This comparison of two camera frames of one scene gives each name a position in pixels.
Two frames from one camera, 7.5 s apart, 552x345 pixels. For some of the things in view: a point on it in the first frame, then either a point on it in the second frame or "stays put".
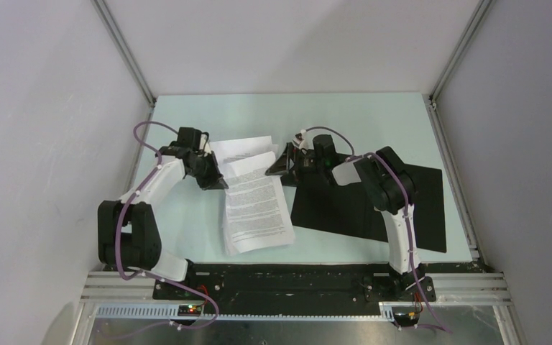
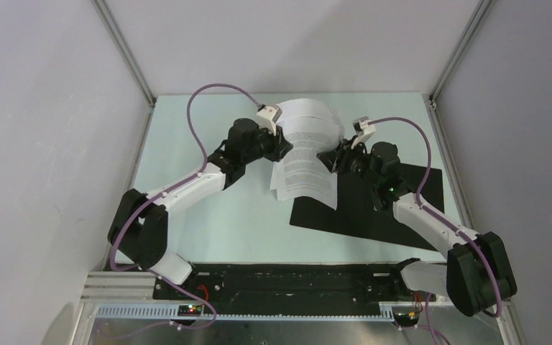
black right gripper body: [306, 164] → [356, 161]
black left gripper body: [205, 172] → [264, 146]
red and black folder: [351, 209] stays put
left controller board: [190, 310] stays put
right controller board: [406, 319] stays put
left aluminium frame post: [126, 49] stays put
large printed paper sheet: [256, 213] → [312, 126]
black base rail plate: [296, 285] stays put
